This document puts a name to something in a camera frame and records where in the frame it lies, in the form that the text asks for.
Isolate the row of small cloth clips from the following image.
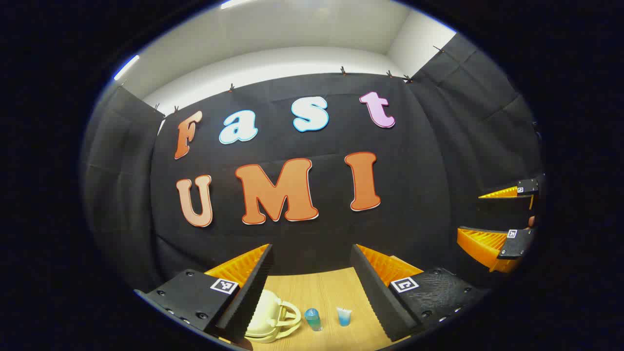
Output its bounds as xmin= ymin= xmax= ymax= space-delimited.
xmin=119 ymin=45 xmax=445 ymax=115

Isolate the blue cap clear bottle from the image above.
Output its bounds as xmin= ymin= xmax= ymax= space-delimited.
xmin=305 ymin=308 xmax=324 ymax=332

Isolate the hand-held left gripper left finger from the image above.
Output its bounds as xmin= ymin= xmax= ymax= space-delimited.
xmin=134 ymin=243 xmax=274 ymax=344

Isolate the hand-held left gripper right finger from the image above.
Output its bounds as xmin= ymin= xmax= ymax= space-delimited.
xmin=350 ymin=244 xmax=488 ymax=343

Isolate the pale yellow suitcase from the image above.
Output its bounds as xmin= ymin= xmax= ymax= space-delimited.
xmin=244 ymin=289 xmax=302 ymax=343

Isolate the black backdrop cloth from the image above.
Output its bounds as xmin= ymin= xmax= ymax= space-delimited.
xmin=80 ymin=34 xmax=544 ymax=293

